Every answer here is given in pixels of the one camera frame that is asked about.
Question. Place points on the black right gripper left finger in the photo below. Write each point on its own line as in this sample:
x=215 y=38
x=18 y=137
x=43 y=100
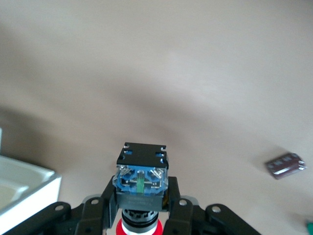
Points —
x=93 y=215

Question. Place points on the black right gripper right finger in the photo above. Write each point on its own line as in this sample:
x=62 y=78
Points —
x=181 y=218

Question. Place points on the red push button switch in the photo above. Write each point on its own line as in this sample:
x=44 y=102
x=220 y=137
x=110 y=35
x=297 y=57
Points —
x=140 y=166

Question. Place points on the white plastic drawer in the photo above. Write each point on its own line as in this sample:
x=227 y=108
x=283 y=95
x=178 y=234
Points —
x=36 y=181

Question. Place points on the maroon cylindrical capacitor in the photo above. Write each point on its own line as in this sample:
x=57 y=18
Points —
x=284 y=165

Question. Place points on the green push button switch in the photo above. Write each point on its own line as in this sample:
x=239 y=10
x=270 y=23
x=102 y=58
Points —
x=310 y=224

